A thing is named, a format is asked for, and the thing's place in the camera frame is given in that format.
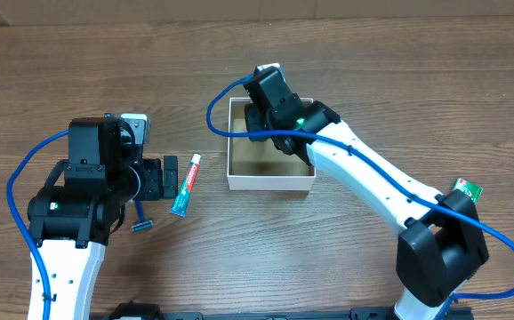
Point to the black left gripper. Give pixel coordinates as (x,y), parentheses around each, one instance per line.
(154,188)

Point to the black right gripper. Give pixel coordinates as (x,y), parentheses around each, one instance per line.
(254,116)

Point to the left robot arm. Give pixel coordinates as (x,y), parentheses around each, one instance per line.
(83,201)

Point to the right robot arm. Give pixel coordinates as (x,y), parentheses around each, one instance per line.
(436,253)

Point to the colgate toothpaste tube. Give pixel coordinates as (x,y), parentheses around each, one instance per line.
(181,201)

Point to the white cardboard box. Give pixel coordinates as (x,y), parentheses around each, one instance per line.
(260,166)

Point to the blue disposable razor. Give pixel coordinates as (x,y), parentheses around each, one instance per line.
(142,223)

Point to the green white soap packet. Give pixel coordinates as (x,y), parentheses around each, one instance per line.
(472,190)

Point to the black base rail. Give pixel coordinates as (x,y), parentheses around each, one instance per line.
(145,311)

